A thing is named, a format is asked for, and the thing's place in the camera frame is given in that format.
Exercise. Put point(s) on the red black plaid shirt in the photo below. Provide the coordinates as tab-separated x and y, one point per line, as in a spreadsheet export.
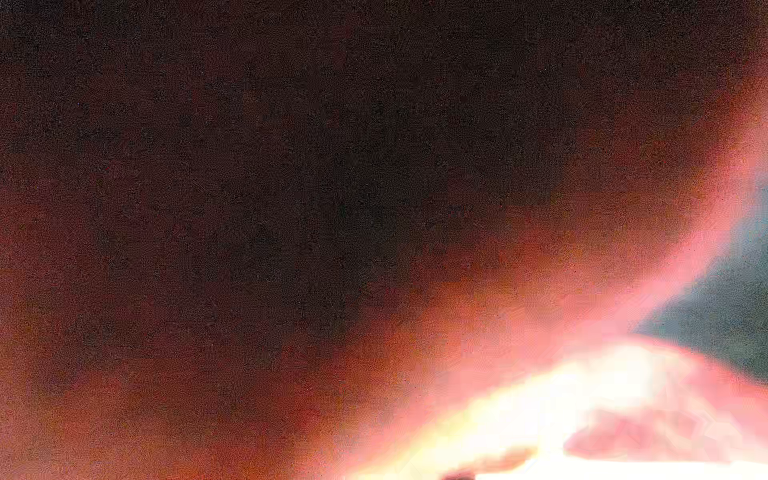
254	239

